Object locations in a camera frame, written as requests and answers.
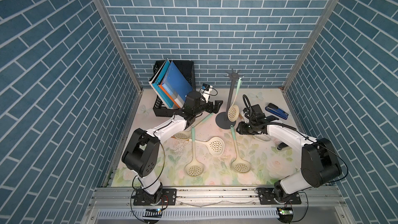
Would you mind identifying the dark grey utensil rack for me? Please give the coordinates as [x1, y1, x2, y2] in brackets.
[216, 69, 244, 130]

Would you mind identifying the vertical mint skimmer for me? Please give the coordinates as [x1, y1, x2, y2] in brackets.
[185, 127, 204, 177]

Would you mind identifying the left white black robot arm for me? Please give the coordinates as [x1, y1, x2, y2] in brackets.
[121, 91, 223, 205]

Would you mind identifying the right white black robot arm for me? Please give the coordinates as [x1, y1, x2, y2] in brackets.
[236, 105, 342, 203]

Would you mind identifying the blue black stapler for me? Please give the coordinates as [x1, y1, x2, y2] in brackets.
[265, 103, 289, 120]

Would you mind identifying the blue book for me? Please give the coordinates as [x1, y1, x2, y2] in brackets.
[161, 62, 193, 105]

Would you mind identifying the orange book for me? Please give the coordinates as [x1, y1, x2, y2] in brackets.
[159, 85, 183, 108]

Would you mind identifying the black perforated file basket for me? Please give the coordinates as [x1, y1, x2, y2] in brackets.
[153, 60, 195, 117]

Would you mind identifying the teal notebook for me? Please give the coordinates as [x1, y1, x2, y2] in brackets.
[148, 59, 174, 109]

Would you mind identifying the wooden handled white spoon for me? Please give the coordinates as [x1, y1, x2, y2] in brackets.
[239, 114, 271, 142]

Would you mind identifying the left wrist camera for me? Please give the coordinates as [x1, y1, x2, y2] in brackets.
[200, 84, 212, 94]

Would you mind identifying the diagonal mint handled skimmer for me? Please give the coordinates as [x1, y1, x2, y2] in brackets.
[173, 113, 214, 140]

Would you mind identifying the wooden handled cream skimmer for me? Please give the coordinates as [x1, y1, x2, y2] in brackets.
[189, 137, 225, 157]

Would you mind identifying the aluminium front rail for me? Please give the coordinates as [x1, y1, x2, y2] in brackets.
[83, 186, 354, 224]

